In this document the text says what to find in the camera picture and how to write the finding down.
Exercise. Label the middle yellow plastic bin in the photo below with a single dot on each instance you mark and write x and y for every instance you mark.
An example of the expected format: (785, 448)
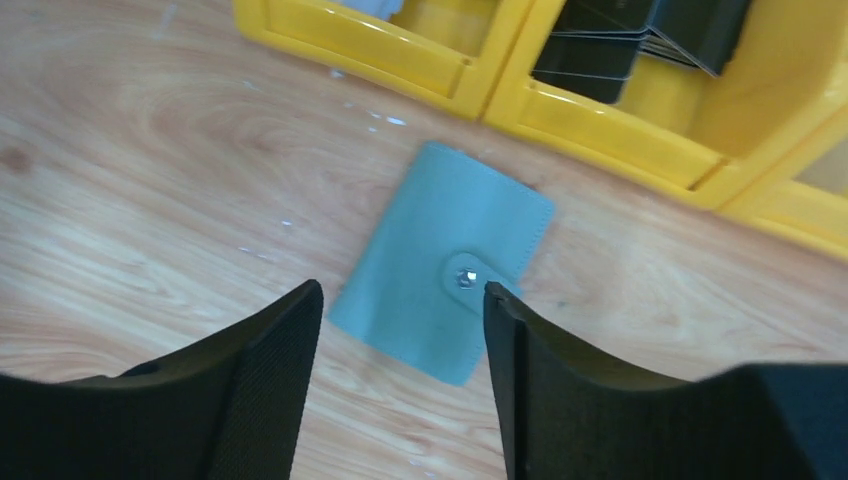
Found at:
(782, 101)

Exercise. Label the left yellow plastic bin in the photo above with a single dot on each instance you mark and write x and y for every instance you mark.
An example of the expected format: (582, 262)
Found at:
(449, 54)

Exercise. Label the right yellow plastic bin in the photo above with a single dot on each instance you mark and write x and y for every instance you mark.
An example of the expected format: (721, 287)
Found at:
(803, 197)

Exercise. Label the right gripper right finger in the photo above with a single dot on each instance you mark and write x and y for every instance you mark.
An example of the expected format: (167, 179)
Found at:
(569, 410)

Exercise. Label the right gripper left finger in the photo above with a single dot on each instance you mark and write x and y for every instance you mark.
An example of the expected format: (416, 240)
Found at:
(228, 406)

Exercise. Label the black cards in middle bin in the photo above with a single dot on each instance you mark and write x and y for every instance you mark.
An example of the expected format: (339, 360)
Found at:
(593, 45)

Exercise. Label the green leather card holder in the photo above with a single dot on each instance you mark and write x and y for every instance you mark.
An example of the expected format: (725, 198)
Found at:
(453, 225)

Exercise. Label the yellow plastic bin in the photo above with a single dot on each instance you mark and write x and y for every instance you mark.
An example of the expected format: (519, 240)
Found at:
(803, 197)
(449, 54)
(782, 101)

